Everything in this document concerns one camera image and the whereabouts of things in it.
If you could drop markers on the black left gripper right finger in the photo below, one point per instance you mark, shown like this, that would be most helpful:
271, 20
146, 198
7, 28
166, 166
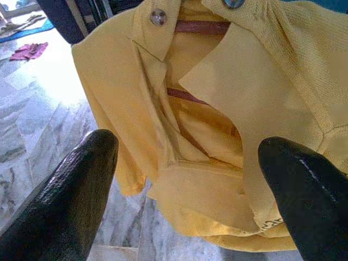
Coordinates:
312, 204

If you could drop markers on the dark purple armchair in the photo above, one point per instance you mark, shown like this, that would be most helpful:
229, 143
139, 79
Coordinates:
59, 19

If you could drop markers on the beige rag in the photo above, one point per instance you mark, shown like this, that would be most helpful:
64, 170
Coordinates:
16, 27

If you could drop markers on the blue floor mat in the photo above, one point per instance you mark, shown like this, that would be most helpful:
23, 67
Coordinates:
40, 29

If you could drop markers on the red cloth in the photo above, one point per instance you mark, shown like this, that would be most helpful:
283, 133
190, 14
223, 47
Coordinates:
30, 51

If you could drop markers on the yellow shirt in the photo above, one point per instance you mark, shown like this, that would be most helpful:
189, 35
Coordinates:
122, 95

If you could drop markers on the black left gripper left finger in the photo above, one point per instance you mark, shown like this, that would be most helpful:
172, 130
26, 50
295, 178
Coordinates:
59, 204

